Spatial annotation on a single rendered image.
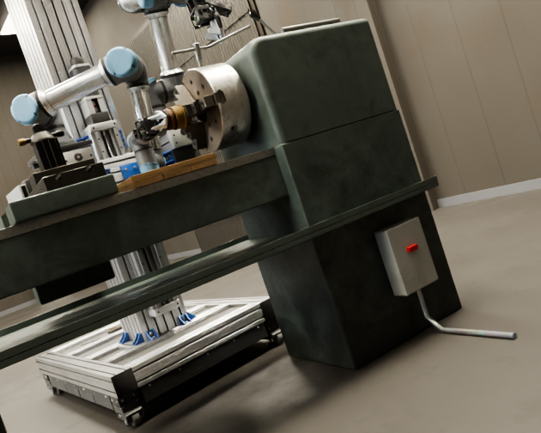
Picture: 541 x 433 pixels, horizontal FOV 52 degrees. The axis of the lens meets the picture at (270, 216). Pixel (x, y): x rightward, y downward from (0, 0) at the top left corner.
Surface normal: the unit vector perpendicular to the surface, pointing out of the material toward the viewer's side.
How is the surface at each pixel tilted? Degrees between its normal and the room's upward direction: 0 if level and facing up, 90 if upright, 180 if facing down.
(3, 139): 90
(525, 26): 90
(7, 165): 90
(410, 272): 90
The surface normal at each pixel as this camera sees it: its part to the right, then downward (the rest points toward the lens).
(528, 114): -0.76, 0.29
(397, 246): 0.48, -0.11
